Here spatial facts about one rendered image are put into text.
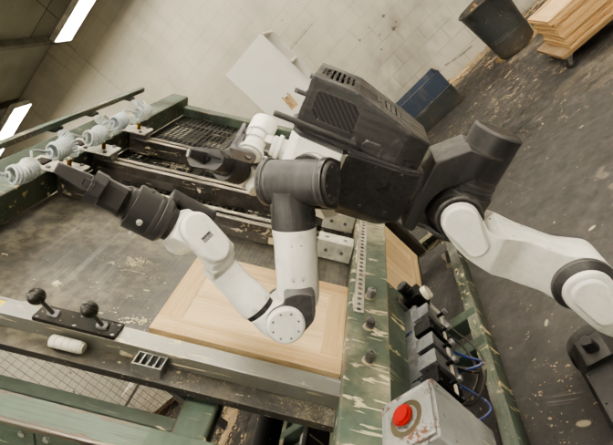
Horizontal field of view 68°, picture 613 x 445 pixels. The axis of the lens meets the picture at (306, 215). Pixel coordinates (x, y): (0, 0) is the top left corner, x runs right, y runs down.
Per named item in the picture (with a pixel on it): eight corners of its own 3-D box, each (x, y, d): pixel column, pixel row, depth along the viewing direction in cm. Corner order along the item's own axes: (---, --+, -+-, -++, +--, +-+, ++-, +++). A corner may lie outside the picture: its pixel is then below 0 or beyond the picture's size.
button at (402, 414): (419, 425, 74) (410, 418, 73) (400, 435, 75) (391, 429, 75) (416, 405, 77) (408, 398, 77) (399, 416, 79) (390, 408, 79)
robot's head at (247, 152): (273, 127, 109) (243, 119, 109) (260, 152, 104) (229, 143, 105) (272, 145, 114) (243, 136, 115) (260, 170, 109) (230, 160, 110)
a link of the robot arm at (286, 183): (335, 223, 93) (332, 156, 90) (316, 234, 85) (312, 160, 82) (285, 221, 98) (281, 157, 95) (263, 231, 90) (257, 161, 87)
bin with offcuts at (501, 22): (547, 27, 449) (505, -23, 436) (503, 67, 469) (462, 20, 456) (531, 25, 496) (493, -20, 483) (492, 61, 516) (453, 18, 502)
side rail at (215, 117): (358, 164, 274) (362, 148, 269) (181, 125, 278) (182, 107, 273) (358, 160, 281) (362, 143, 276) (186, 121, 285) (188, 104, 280)
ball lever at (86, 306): (108, 336, 106) (90, 316, 95) (92, 333, 106) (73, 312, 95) (115, 322, 108) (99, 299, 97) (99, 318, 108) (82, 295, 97)
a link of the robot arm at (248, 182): (216, 165, 133) (240, 173, 143) (231, 193, 129) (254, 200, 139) (243, 140, 130) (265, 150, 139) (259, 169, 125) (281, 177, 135)
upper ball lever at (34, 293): (59, 325, 106) (36, 303, 95) (44, 321, 107) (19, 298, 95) (67, 310, 109) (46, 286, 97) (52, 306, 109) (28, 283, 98)
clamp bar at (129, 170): (351, 236, 179) (366, 181, 168) (64, 169, 183) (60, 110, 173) (352, 224, 188) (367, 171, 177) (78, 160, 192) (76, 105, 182)
